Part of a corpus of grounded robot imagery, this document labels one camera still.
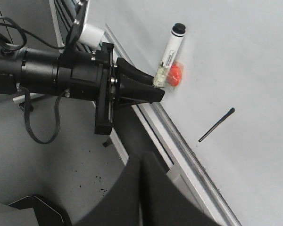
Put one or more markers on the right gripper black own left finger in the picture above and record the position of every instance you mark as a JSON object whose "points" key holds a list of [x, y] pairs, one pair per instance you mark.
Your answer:
{"points": [[120, 206]]}

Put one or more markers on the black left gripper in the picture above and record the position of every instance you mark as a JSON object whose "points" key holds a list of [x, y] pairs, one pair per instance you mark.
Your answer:
{"points": [[87, 76]]}

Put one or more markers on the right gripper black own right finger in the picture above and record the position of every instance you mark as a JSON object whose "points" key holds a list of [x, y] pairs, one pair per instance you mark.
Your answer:
{"points": [[162, 203]]}

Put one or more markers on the red round magnet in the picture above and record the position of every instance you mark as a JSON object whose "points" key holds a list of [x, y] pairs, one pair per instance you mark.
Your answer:
{"points": [[175, 75]]}

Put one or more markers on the white whiteboard marker pen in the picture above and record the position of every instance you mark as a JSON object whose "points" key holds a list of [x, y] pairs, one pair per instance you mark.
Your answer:
{"points": [[170, 52]]}

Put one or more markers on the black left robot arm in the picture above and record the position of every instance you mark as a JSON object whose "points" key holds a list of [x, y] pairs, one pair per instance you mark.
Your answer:
{"points": [[35, 71]]}

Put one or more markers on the white whiteboard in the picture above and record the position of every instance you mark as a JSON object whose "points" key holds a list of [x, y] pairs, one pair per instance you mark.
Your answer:
{"points": [[232, 54]]}

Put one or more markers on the black drawn marker line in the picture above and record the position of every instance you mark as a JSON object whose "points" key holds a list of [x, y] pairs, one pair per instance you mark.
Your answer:
{"points": [[229, 113]]}

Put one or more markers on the aluminium whiteboard tray rail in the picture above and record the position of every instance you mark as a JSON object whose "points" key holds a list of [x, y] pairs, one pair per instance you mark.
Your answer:
{"points": [[185, 170]]}

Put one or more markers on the white metal stand frame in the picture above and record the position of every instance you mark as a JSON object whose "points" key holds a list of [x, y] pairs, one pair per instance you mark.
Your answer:
{"points": [[63, 14]]}

